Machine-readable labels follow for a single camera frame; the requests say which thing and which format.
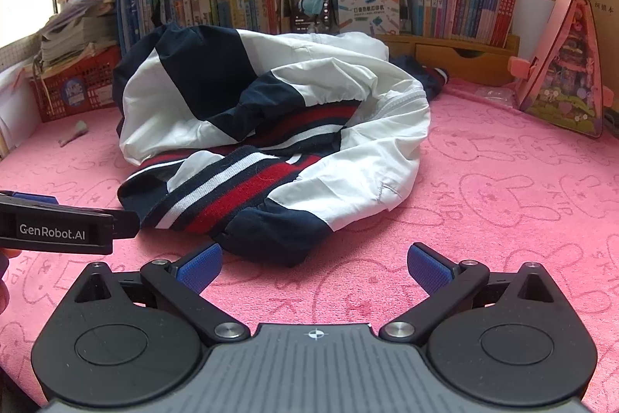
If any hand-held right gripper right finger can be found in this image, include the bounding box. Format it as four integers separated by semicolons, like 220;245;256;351
380;243;557;343

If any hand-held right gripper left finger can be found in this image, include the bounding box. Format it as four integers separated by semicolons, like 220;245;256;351
72;243;252;343

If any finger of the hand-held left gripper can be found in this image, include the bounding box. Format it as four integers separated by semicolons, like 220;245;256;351
112;210;141;240

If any navy white red jacket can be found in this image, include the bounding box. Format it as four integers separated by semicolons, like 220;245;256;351
112;23;450;269

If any person's left hand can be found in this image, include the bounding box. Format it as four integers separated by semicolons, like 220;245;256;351
0;247;22;316

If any pink bunny-print blanket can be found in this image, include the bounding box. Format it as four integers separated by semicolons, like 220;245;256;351
0;77;619;413

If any red plastic crate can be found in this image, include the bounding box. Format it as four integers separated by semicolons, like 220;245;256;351
29;45;121;123

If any clear plastic wrapper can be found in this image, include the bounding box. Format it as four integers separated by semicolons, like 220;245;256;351
474;85;516;106

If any stack of paper booklets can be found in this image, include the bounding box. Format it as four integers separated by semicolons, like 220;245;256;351
39;0;119;68

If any wooden desk organizer with drawers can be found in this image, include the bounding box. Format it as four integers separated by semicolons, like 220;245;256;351
374;33;520;86

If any pink triangular toy house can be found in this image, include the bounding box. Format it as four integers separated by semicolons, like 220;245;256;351
508;0;612;138

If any white printed cardboard box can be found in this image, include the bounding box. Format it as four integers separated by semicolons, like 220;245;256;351
337;0;401;37

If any brown cardboard sheet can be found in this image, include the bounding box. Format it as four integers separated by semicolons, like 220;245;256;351
571;0;619;104

